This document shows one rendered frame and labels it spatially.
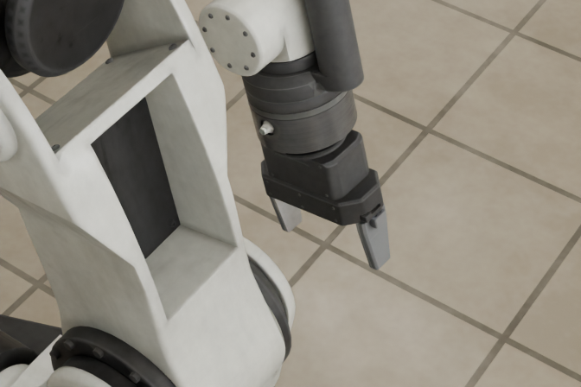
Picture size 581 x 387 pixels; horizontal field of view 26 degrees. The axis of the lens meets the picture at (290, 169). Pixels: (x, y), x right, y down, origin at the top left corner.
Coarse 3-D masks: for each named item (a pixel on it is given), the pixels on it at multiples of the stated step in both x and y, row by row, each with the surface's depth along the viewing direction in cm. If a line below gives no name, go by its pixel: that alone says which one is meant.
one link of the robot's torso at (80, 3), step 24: (24, 0) 74; (48, 0) 76; (72, 0) 77; (96, 0) 80; (120, 0) 82; (24, 24) 75; (48, 24) 77; (72, 24) 79; (96, 24) 81; (24, 48) 76; (48, 48) 78; (72, 48) 80; (96, 48) 82; (48, 72) 79
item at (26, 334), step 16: (0, 320) 157; (16, 320) 157; (0, 336) 135; (16, 336) 155; (32, 336) 155; (48, 336) 155; (0, 352) 131; (16, 352) 134; (32, 352) 137; (0, 368) 132
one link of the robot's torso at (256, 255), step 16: (256, 256) 100; (272, 272) 100; (288, 288) 101; (288, 304) 102; (288, 320) 103; (64, 368) 94; (48, 384) 95; (64, 384) 94; (80, 384) 92; (96, 384) 91; (272, 384) 111
